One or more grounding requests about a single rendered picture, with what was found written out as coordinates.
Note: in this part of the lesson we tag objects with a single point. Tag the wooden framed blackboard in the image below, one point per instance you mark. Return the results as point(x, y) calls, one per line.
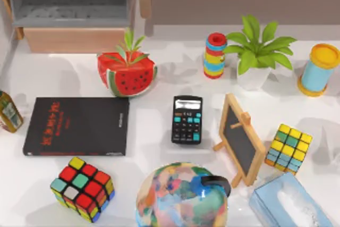
point(240, 142)

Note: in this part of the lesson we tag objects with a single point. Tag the puzzle cube with yellow face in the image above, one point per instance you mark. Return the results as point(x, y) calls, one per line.
point(289, 147)

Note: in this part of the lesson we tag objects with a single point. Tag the watermelon-shaped plant pot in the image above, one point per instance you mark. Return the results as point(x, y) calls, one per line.
point(127, 75)

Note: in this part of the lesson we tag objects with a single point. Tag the light blue tissue box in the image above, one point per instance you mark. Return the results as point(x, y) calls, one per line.
point(289, 203)

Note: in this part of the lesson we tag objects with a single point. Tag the black book with red lettering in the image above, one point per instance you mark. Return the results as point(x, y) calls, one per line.
point(77, 128)

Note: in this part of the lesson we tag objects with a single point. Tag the green plant in white pot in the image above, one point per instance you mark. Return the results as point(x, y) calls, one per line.
point(255, 51)

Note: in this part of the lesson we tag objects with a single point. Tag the colourful globe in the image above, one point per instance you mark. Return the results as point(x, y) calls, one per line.
point(180, 197)

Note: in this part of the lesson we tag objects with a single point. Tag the black calculator with teal keys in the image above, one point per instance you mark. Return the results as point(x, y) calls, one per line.
point(186, 120)

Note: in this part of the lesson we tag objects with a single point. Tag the puzzle cube with red face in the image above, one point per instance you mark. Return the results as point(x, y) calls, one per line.
point(85, 188)

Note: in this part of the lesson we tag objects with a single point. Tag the blue and yellow cylinder can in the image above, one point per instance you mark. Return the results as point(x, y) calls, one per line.
point(317, 72)

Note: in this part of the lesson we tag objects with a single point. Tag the pulled-out wooden drawer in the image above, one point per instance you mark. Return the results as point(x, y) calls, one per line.
point(69, 9)

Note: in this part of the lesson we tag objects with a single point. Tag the yellow-green bottle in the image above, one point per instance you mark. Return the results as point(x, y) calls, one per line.
point(9, 114)

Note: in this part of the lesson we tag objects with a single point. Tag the stack of coloured rings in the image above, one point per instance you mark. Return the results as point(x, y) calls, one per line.
point(214, 59)

